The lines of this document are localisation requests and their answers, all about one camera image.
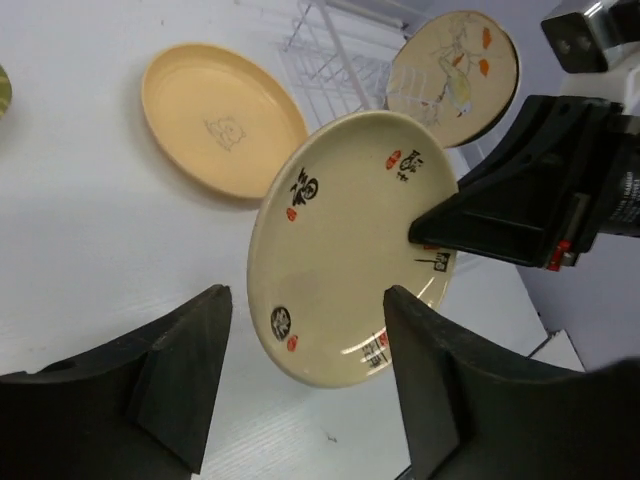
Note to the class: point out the white wire dish rack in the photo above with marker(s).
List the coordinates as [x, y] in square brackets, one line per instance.
[339, 56]

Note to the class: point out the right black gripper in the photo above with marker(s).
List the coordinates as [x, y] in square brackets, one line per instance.
[566, 171]

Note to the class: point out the beige bird-pattern plate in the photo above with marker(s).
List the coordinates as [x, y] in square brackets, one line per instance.
[457, 76]

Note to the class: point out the green bamboo-pattern tray plate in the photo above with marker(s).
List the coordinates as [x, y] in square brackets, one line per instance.
[6, 92]

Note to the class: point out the peach round plate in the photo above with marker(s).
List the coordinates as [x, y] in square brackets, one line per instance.
[220, 118]

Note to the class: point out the small cream calligraphy plate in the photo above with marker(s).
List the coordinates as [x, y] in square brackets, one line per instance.
[331, 236]

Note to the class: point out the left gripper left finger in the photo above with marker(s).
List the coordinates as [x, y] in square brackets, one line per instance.
[137, 407]

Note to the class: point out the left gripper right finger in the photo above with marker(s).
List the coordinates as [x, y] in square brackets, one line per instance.
[474, 410]

